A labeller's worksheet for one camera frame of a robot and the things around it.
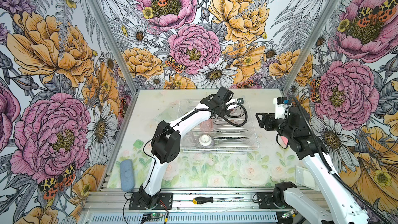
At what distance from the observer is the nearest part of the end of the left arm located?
0.66 metres

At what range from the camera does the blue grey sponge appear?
0.78m

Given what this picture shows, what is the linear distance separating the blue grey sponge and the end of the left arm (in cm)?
55
